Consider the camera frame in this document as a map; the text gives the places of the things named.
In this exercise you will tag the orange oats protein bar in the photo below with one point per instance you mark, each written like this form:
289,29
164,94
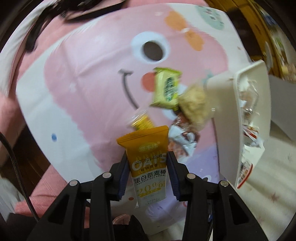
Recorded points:
146,152

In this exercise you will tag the pink bed quilt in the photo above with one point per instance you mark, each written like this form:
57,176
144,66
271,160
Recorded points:
34,138

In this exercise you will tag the puffed rice ball bag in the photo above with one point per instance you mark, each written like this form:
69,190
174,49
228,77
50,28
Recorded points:
195,104

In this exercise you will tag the cracker clear packet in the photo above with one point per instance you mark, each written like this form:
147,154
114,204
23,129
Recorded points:
141,121

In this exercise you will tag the white floral curtain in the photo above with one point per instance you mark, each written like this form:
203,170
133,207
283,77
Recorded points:
269,191

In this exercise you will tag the silver brown chocolate packet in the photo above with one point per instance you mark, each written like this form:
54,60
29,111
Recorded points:
183,138

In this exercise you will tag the cartoon monster play mat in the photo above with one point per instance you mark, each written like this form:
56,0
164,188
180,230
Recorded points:
211,34

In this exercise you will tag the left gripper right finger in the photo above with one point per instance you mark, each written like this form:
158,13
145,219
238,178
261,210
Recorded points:
189,187

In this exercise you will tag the black shoulder bag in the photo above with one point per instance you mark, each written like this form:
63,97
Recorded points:
70,11

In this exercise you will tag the red white shrimp chip packet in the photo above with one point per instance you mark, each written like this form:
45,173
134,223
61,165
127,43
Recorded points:
252,151

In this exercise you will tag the green wafer packet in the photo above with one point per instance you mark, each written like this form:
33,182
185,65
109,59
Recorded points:
166,88

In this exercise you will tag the white plastic storage bin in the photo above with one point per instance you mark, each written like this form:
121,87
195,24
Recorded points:
240,120

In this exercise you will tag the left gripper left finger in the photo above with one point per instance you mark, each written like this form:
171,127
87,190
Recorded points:
109,186

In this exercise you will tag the brown cake clear packet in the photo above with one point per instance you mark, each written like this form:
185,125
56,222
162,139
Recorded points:
248,100

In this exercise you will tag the grey office chair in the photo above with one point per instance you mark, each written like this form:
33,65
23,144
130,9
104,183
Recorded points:
283,105

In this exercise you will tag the wooden desk with drawers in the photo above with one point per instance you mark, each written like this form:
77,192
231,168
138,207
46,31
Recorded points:
263,35

